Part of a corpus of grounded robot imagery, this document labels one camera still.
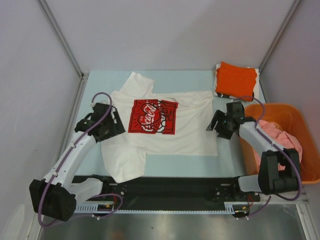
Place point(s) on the folded white t-shirt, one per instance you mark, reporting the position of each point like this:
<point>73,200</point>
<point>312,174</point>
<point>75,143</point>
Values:
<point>256,72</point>

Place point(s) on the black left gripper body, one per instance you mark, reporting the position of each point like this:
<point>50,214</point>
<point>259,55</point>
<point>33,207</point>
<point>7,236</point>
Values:
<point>107,123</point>

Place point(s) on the aluminium frame rail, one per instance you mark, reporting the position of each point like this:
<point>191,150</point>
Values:
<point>50,113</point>

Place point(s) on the corner frame post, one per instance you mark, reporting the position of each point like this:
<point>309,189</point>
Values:
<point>280,32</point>
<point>49,16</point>

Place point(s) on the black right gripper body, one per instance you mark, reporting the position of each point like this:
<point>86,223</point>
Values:
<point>225,122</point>

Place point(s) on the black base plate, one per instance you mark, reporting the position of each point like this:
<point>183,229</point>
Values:
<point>173,194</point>

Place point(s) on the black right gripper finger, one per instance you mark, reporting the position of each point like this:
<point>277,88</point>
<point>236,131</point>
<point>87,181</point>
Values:
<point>215,120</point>
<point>225,134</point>

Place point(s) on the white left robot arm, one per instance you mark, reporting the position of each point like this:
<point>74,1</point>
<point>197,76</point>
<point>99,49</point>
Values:
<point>55,196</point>

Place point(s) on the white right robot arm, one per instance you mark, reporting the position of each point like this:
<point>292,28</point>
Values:
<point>279,170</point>

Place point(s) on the white t-shirt red graphic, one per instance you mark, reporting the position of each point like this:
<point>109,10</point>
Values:
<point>156,124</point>

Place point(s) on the left corner frame post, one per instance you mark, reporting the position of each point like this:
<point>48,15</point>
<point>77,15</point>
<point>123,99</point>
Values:
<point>49,16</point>

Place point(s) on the orange plastic bin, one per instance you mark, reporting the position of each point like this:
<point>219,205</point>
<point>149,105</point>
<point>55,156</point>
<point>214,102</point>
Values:
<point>286,125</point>

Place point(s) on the white slotted cable duct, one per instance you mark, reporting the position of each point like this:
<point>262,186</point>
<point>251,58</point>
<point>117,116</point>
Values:
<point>96,208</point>

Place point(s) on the pink t-shirt in bin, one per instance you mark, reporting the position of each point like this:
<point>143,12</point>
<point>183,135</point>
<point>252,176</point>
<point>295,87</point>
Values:
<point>276,132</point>

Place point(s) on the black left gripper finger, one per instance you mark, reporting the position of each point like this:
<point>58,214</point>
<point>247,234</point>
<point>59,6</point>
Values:
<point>100,138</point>
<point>118,127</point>

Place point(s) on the right corner frame post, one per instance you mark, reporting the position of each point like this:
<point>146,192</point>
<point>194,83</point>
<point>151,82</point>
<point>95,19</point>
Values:
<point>280,32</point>

